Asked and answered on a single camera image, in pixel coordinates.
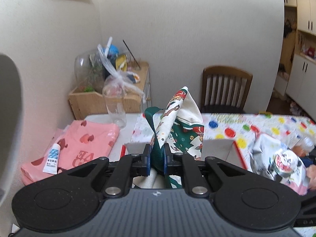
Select christmas pattern cloth bag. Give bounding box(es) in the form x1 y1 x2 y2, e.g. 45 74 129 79
130 86 204 189

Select white printed cloth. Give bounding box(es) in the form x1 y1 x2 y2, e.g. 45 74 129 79
250 133 310 195

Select pink heart plastic bag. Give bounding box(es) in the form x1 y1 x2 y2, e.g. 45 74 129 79
20 120 120 186

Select balloon pattern tablecloth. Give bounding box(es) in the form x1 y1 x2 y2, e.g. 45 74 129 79
131 112 316 195

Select clear plastic bottle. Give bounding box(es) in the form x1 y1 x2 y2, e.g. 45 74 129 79
102 79 126 129

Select small white ointment tube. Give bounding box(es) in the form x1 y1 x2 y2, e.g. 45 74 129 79
42 143 60 174

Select wooden side cabinet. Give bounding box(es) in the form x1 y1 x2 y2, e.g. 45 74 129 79
68 61 151 120

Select tied clear plastic bag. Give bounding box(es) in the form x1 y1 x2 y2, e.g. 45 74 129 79
97 44 146 103

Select wooden dining chair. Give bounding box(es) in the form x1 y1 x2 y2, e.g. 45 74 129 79
200 65 253 114

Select glass dome terrarium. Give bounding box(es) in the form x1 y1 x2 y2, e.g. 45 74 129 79
74 49 109 94

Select white wall cabinet unit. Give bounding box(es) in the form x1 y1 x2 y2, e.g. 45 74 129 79
274 0 315 119

